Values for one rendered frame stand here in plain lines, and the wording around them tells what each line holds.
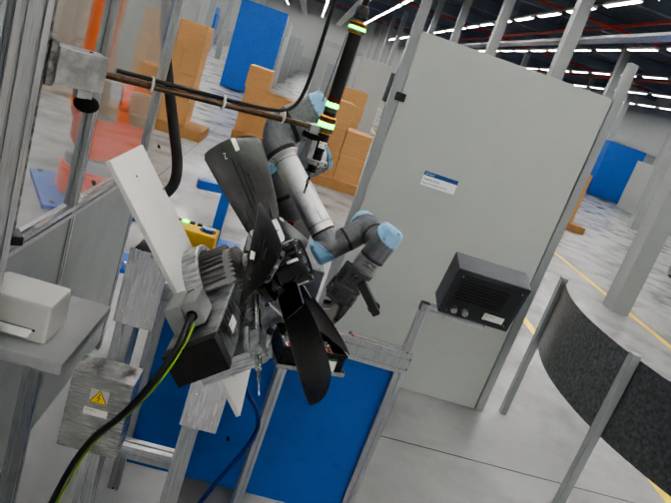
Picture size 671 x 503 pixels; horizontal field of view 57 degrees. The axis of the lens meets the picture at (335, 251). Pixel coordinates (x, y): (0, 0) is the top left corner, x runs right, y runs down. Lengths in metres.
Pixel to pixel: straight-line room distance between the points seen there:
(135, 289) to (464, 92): 2.36
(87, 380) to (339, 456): 1.12
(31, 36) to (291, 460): 1.72
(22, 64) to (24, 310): 0.63
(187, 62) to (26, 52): 8.24
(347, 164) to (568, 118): 5.83
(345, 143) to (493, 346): 5.68
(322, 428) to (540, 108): 2.13
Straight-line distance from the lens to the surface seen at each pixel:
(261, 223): 1.32
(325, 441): 2.41
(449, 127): 3.51
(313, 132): 1.60
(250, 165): 1.61
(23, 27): 1.30
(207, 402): 1.71
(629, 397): 3.07
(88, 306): 1.91
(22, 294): 1.67
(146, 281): 1.60
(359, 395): 2.31
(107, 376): 1.65
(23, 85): 1.31
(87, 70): 1.33
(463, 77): 3.50
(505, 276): 2.16
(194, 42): 9.46
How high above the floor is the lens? 1.71
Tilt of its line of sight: 16 degrees down
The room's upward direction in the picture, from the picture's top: 19 degrees clockwise
